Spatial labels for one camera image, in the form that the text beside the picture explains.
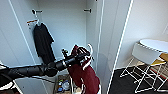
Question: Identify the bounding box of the white jacket hanger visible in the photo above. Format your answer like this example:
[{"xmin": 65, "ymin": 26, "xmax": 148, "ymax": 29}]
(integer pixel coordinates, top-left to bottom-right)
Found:
[{"xmin": 81, "ymin": 42, "xmax": 95, "ymax": 69}]

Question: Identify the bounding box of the red and white jacket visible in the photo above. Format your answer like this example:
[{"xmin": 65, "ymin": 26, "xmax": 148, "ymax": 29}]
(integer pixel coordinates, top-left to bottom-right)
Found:
[{"xmin": 68, "ymin": 44, "xmax": 102, "ymax": 94}]

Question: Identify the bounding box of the white round item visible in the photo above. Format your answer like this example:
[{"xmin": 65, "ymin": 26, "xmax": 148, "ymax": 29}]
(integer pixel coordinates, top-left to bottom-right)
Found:
[{"xmin": 62, "ymin": 79, "xmax": 71, "ymax": 90}]

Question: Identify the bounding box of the blue item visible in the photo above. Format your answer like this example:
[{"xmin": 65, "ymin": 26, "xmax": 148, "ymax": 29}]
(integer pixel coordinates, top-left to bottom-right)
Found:
[{"xmin": 57, "ymin": 83, "xmax": 64, "ymax": 93}]

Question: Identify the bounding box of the black t-shirt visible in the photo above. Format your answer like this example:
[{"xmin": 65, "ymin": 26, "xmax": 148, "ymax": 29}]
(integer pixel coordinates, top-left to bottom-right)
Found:
[{"xmin": 32, "ymin": 23, "xmax": 56, "ymax": 66}]

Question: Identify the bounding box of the white wardrobe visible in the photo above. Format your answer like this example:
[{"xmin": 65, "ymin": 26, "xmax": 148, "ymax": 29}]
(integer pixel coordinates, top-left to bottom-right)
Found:
[{"xmin": 8, "ymin": 0, "xmax": 104, "ymax": 94}]

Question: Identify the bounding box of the dark wardrobe hook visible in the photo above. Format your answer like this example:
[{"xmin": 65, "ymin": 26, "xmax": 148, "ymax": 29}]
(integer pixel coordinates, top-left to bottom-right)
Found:
[
  {"xmin": 31, "ymin": 8, "xmax": 44, "ymax": 16},
  {"xmin": 83, "ymin": 8, "xmax": 93, "ymax": 14}
]

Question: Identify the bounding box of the white t-shirt hanger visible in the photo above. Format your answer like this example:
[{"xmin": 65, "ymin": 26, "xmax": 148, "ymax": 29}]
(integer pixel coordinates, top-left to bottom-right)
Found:
[{"xmin": 33, "ymin": 19, "xmax": 46, "ymax": 29}]

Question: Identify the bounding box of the white shell chair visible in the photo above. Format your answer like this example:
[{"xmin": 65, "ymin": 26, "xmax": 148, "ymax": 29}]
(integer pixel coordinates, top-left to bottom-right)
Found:
[{"xmin": 130, "ymin": 42, "xmax": 160, "ymax": 65}]

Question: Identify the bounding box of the yellow chair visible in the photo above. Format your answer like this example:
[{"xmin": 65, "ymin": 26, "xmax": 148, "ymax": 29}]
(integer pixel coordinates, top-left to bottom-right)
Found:
[{"xmin": 151, "ymin": 52, "xmax": 168, "ymax": 92}]

